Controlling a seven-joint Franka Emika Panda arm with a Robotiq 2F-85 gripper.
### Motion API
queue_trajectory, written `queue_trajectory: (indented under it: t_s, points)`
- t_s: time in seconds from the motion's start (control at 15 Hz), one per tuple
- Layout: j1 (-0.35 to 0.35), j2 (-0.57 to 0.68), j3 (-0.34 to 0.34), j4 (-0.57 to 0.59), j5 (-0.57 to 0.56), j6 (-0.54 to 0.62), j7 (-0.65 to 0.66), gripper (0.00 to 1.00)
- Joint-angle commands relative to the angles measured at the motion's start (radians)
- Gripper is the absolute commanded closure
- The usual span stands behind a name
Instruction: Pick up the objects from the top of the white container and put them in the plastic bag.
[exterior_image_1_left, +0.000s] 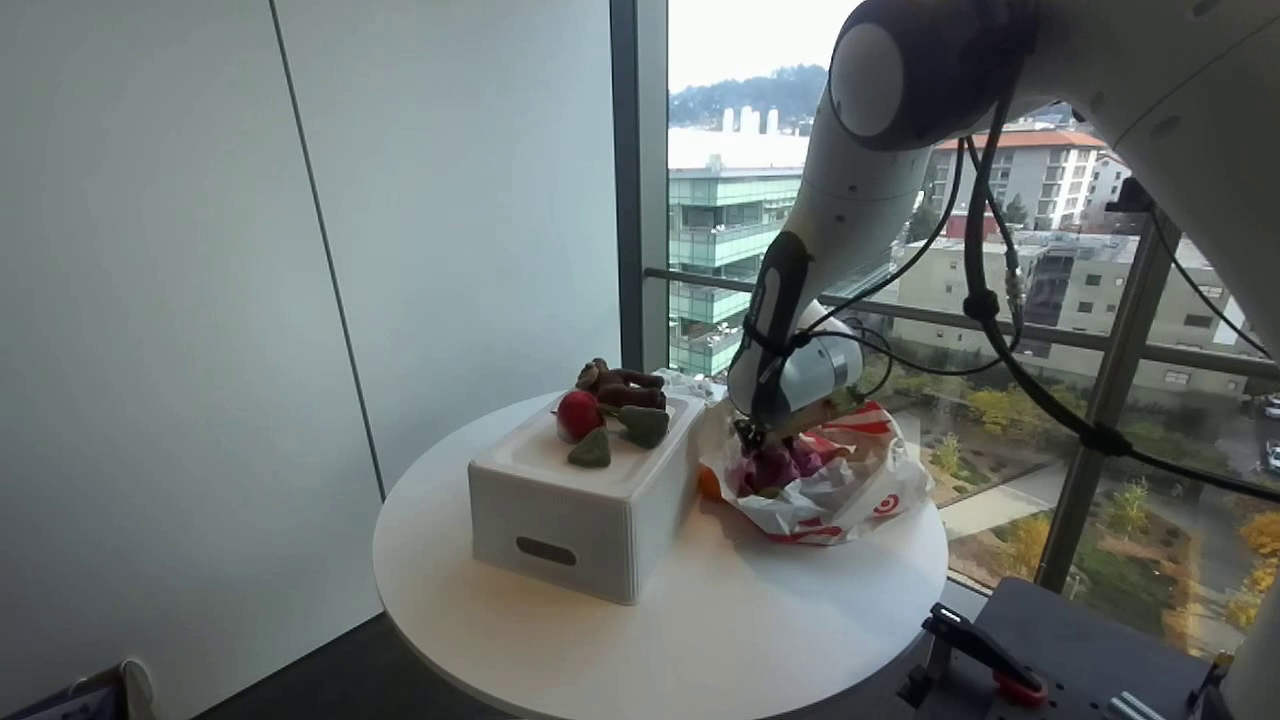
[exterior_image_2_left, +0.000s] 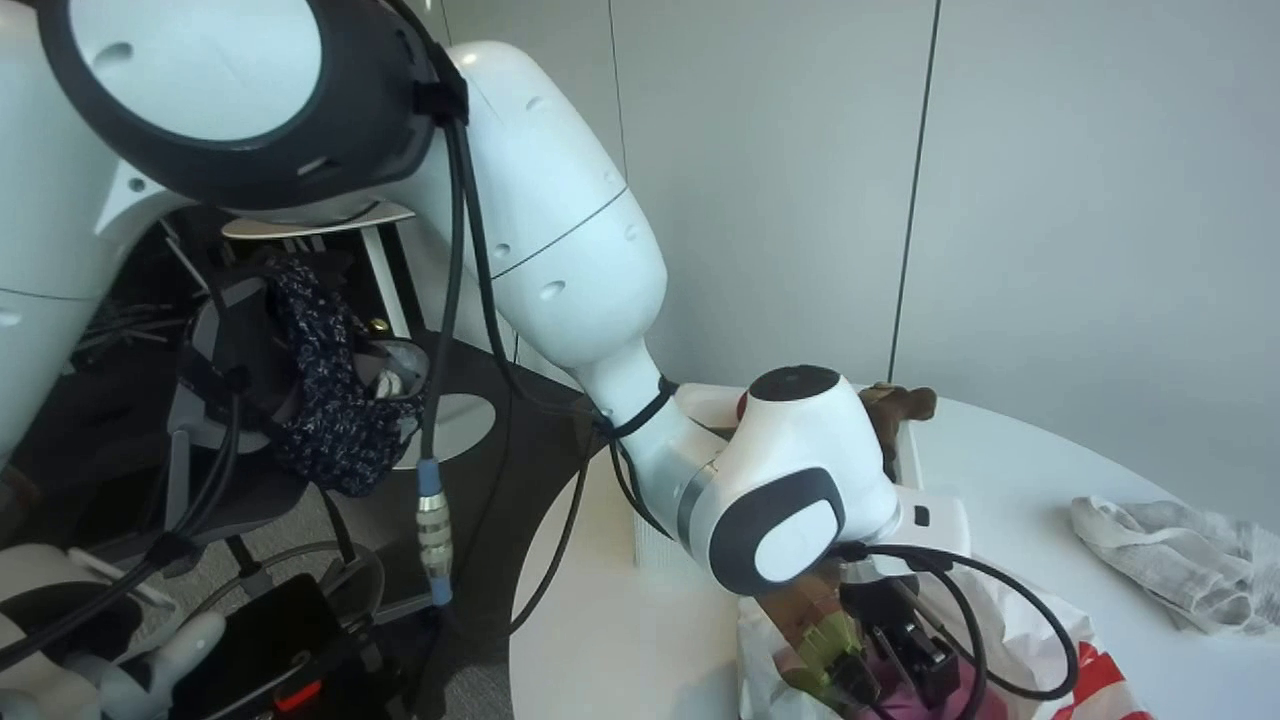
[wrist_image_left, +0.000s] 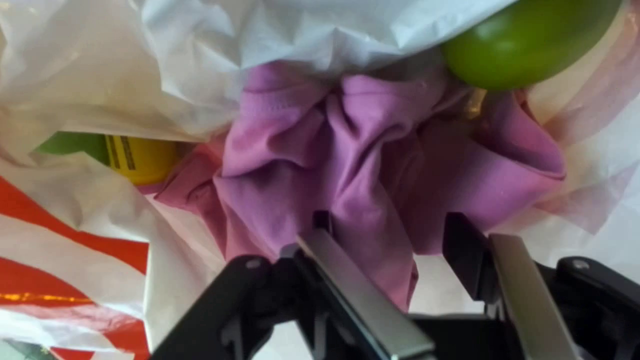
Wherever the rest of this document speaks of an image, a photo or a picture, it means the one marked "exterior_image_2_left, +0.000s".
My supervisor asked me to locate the black looped camera cable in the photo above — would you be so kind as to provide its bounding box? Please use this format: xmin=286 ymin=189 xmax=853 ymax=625
xmin=832 ymin=536 xmax=1082 ymax=720

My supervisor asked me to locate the black case with red latch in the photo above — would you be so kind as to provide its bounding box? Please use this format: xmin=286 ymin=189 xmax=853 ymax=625
xmin=173 ymin=571 xmax=392 ymax=720

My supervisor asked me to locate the black cable with blue connector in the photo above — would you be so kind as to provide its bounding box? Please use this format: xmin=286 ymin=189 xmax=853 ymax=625
xmin=397 ymin=52 xmax=631 ymax=649

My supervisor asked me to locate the clear wrapped package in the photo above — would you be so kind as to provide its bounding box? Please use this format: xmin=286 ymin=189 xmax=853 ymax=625
xmin=1061 ymin=493 xmax=1280 ymax=634

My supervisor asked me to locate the brown plush animal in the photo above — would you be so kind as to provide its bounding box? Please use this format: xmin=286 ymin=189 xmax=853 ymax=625
xmin=857 ymin=381 xmax=941 ymax=432

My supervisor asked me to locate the dark floral garment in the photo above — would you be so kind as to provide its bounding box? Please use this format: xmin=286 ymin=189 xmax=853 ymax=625
xmin=256 ymin=250 xmax=409 ymax=496

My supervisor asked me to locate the grey office chair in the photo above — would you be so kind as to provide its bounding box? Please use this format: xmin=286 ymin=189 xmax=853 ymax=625
xmin=155 ymin=270 xmax=406 ymax=578

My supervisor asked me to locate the white rounded floor device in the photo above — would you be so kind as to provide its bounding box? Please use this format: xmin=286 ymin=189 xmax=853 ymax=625
xmin=0 ymin=540 xmax=226 ymax=720

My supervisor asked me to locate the white plastic bag red print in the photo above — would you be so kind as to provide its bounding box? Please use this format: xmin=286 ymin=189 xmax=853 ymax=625
xmin=737 ymin=585 xmax=1154 ymax=720

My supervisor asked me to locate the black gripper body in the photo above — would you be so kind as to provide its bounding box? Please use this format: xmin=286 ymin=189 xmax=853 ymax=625
xmin=853 ymin=571 xmax=974 ymax=676

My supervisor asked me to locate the round white side table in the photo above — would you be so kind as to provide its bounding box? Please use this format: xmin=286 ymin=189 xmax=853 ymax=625
xmin=216 ymin=195 xmax=500 ymax=476

